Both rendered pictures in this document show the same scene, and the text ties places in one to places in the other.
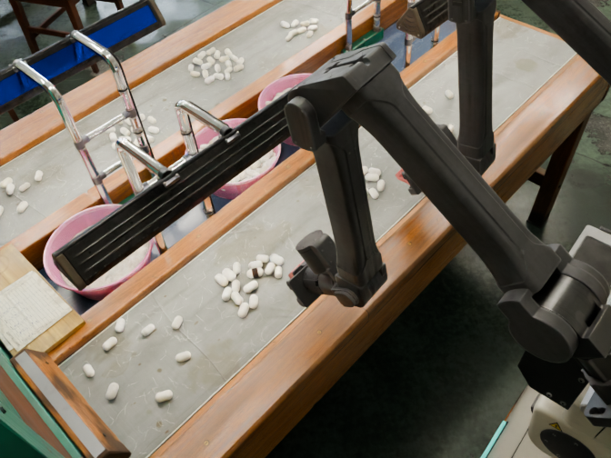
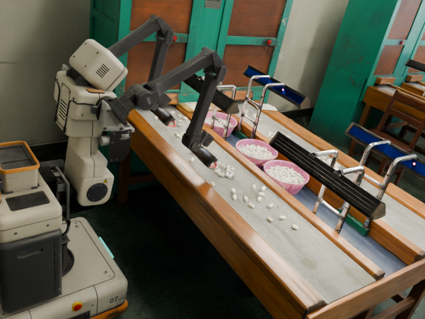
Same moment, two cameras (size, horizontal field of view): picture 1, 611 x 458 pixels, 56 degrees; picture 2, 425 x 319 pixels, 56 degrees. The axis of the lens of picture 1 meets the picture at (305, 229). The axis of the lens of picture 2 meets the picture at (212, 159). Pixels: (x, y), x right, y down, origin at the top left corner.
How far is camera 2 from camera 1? 2.38 m
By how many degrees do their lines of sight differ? 71
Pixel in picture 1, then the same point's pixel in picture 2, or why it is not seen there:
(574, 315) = not seen: hidden behind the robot
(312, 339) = (155, 137)
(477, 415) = (129, 295)
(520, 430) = (105, 254)
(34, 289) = not seen: hidden behind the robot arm
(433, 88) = (291, 217)
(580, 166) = not seen: outside the picture
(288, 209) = (219, 154)
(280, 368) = (149, 131)
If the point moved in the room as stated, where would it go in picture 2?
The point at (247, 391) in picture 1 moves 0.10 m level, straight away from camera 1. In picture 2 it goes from (146, 125) to (162, 127)
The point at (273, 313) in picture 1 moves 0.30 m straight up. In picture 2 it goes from (172, 139) to (179, 93)
